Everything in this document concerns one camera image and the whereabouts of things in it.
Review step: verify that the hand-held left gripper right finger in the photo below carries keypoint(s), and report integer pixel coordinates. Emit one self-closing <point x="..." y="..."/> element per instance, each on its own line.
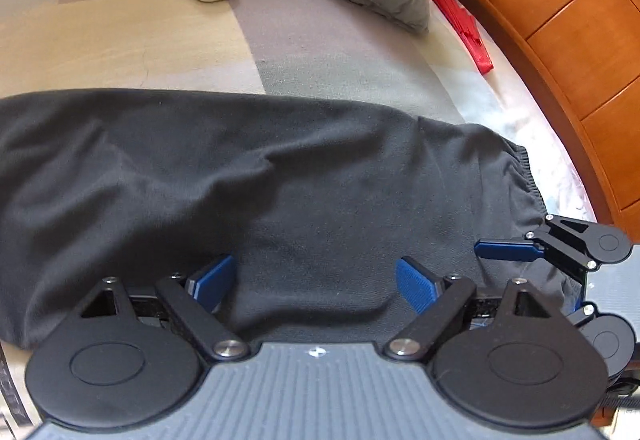
<point x="415" y="285"/>

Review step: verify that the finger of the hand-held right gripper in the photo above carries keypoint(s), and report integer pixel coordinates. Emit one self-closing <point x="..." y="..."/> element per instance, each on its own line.
<point x="500" y="250"/>
<point x="584" y="315"/>

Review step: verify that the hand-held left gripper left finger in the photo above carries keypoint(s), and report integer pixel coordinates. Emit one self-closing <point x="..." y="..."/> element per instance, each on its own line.
<point x="212" y="280"/>

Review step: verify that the dark grey pants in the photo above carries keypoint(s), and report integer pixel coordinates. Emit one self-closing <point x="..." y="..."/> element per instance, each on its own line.
<point x="250" y="180"/>

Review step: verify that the red folding fan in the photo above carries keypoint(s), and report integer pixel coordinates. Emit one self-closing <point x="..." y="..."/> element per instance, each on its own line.
<point x="465" y="30"/>

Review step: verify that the wooden headboard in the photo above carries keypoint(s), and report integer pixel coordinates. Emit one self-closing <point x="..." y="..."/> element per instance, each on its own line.
<point x="560" y="20"/>

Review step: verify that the bed with checked sheet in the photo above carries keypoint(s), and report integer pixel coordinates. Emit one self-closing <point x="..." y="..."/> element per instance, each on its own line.
<point x="310" y="50"/>

